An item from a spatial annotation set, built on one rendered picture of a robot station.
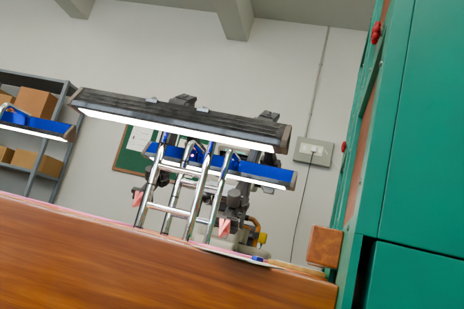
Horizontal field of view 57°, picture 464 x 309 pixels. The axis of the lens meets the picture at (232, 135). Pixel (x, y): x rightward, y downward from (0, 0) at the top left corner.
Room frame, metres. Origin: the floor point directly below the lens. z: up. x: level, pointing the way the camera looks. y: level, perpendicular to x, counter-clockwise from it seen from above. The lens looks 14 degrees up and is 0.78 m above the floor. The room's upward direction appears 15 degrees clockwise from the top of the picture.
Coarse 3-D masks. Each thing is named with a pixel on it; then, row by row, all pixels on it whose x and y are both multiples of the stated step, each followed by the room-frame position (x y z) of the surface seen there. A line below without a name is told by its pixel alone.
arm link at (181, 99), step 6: (180, 96) 2.02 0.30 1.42; (186, 96) 2.04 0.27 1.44; (192, 96) 2.04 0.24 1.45; (174, 102) 1.98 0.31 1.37; (180, 102) 1.97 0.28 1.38; (186, 102) 1.98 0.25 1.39; (192, 102) 2.03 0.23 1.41; (192, 138) 2.23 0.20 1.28; (198, 138) 2.27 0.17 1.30; (204, 150) 2.34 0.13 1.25
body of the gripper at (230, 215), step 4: (224, 212) 1.83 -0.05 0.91; (228, 212) 1.82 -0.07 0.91; (232, 212) 1.83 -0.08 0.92; (228, 216) 1.80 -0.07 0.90; (232, 216) 1.81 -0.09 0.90; (236, 216) 1.85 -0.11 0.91; (232, 220) 1.79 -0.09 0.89; (236, 220) 1.79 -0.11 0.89; (216, 224) 1.84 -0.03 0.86; (232, 224) 1.81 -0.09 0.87; (236, 224) 1.80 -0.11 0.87
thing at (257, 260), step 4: (200, 248) 0.75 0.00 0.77; (204, 248) 0.73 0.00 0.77; (216, 252) 0.73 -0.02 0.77; (220, 252) 0.73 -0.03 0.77; (228, 256) 0.72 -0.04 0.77; (232, 256) 0.69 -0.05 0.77; (236, 256) 0.79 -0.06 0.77; (252, 256) 0.81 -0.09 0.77; (244, 260) 0.71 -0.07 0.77; (248, 260) 0.71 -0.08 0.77; (252, 260) 0.79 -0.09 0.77; (256, 260) 0.81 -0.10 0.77; (260, 260) 0.82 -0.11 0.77; (260, 264) 0.70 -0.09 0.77; (264, 264) 0.74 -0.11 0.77; (268, 264) 0.79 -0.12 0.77; (280, 268) 0.78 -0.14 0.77
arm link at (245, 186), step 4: (252, 152) 1.88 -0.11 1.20; (256, 152) 1.88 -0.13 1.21; (260, 152) 1.90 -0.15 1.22; (248, 156) 1.89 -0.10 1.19; (252, 156) 1.88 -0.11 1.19; (256, 156) 1.88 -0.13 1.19; (248, 160) 1.89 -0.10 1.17; (252, 160) 1.88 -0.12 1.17; (256, 160) 1.88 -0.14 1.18; (240, 180) 1.90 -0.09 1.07; (240, 184) 1.90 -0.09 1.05; (244, 184) 1.89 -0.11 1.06; (248, 184) 1.89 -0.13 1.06; (236, 188) 1.91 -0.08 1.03; (240, 188) 1.90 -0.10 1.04; (244, 188) 1.89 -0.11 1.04; (248, 188) 1.90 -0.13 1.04; (244, 192) 1.89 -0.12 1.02; (248, 192) 1.90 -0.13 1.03; (244, 196) 1.89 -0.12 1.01; (248, 196) 1.92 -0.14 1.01; (244, 200) 1.89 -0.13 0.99; (248, 200) 1.93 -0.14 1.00
